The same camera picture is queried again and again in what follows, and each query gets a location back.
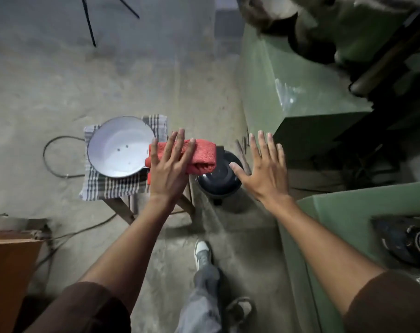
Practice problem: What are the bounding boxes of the brown sleeve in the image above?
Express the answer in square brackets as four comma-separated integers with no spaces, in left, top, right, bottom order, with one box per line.
[24,281,132,333]
[343,270,420,333]

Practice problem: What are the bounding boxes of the brown wooden box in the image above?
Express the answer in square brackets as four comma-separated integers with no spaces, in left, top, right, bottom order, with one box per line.
[0,230,46,333]

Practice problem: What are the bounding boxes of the white enamel bowl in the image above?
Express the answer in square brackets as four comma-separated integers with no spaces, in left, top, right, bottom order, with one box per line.
[87,116,156,179]

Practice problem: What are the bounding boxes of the person's right forearm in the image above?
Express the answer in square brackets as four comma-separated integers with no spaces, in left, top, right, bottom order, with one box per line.
[262,197,387,316]

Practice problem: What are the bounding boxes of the grey trouser leg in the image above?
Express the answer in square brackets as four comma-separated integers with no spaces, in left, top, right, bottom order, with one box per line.
[175,255,228,333]

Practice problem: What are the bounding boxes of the leaning metal rods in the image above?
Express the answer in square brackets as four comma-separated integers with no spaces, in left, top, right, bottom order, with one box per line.
[235,127,253,177]

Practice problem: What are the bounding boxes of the green metal machine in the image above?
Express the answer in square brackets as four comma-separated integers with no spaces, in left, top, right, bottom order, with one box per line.
[237,0,420,163]

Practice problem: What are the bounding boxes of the brown left sleeve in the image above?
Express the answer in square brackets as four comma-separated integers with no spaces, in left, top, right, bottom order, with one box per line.
[24,281,132,333]

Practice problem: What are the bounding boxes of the white grey shoe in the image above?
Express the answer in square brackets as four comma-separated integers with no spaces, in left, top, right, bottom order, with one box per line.
[227,297,256,330]
[194,240,214,271]

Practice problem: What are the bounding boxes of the black looped cable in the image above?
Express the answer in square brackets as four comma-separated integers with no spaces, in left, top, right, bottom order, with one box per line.
[43,136,88,179]

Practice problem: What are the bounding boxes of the person's left hand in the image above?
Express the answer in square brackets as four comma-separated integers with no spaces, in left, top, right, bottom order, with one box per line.
[149,128,197,206]

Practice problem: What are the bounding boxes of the grey checkered cloth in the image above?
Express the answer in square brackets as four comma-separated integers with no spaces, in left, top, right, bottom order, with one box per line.
[79,114,169,201]

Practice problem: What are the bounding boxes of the thin dark floor cable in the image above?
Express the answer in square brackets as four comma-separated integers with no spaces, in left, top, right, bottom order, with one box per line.
[33,213,117,272]

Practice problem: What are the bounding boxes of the dark round pot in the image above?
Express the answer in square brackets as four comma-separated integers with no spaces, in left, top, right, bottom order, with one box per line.
[195,146,244,207]

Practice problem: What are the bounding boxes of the person's left forearm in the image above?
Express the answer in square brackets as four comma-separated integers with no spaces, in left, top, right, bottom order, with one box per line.
[79,196,178,314]

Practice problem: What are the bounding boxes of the wooden stool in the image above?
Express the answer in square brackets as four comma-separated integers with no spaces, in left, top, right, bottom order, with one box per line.
[103,182,196,226]

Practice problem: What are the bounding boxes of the brown right sleeve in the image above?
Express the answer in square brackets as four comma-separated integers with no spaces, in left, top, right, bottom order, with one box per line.
[343,270,420,333]

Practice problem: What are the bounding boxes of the green cabinet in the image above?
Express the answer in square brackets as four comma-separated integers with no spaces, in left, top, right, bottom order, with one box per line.
[277,182,420,333]

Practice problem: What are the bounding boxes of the person's right hand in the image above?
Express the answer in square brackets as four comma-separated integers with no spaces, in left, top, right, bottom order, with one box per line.
[229,130,294,206]

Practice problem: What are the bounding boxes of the black tripod legs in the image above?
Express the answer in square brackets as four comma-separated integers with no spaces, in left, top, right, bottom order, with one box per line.
[80,0,140,48]

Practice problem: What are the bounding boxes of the red folded cloth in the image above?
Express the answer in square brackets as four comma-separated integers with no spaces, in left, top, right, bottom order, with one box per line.
[145,139,218,186]

